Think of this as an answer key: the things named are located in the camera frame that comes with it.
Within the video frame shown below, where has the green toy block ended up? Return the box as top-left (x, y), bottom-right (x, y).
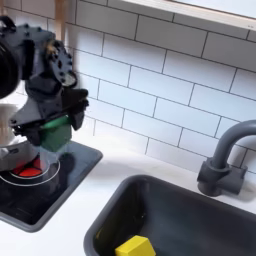
top-left (39, 115), bottom-right (73, 153)

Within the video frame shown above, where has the pale wooden shelf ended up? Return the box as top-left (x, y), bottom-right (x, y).
top-left (121, 0), bottom-right (256, 32)

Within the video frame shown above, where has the wooden spoon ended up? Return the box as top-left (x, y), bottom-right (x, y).
top-left (54, 0), bottom-right (68, 43)

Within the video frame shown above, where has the steel pot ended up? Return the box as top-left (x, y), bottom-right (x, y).
top-left (0, 103), bottom-right (42, 172)

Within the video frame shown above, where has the dark grey tap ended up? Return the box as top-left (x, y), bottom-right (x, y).
top-left (196, 119), bottom-right (256, 198)

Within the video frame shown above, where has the black stove top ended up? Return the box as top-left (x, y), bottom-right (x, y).
top-left (0, 141), bottom-right (104, 234)

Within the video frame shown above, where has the yellow toy block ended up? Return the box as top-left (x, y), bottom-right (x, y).
top-left (114, 234), bottom-right (157, 256)

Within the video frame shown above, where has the dark grey sink basin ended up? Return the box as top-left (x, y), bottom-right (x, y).
top-left (82, 173), bottom-right (256, 256)

